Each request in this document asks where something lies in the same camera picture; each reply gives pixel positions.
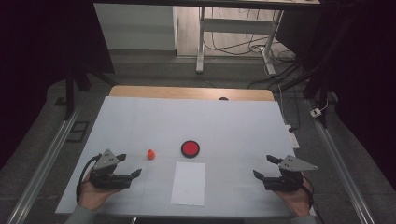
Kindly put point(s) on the small orange stamp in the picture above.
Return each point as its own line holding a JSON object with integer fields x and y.
{"x": 151, "y": 154}

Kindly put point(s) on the wooden table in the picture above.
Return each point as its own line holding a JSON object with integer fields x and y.
{"x": 186, "y": 92}

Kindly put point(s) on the white desk frame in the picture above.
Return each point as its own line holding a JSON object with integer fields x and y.
{"x": 236, "y": 25}

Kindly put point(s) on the metal floor rail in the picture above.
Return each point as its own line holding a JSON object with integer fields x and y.
{"x": 339, "y": 168}
{"x": 46, "y": 161}

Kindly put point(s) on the white cabinet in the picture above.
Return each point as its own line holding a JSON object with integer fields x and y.
{"x": 137, "y": 26}

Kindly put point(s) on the white paper sheet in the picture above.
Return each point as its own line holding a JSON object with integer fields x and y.
{"x": 188, "y": 183}

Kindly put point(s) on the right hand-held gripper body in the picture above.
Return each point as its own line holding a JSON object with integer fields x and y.
{"x": 285, "y": 182}

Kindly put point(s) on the person's left hand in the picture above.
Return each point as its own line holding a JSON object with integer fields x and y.
{"x": 93, "y": 196}

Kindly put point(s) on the dark table grommet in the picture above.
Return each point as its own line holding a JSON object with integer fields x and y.
{"x": 223, "y": 98}

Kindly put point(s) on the dark curtain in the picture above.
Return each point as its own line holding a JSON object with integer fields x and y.
{"x": 31, "y": 62}
{"x": 361, "y": 62}

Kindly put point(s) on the white power strip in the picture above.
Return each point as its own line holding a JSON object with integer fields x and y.
{"x": 292, "y": 137}

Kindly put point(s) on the black stand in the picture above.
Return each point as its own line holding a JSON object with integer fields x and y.
{"x": 70, "y": 93}

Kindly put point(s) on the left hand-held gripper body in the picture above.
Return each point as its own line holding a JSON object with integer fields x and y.
{"x": 107, "y": 180}

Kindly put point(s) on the round red ink pad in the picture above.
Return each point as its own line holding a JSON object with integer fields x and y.
{"x": 190, "y": 148}

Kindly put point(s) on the small white adapter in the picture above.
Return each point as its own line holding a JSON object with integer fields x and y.
{"x": 315, "y": 112}

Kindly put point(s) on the person's right hand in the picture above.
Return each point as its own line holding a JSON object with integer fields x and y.
{"x": 295, "y": 200}

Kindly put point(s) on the black floor socket box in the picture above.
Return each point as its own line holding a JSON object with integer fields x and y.
{"x": 77, "y": 131}

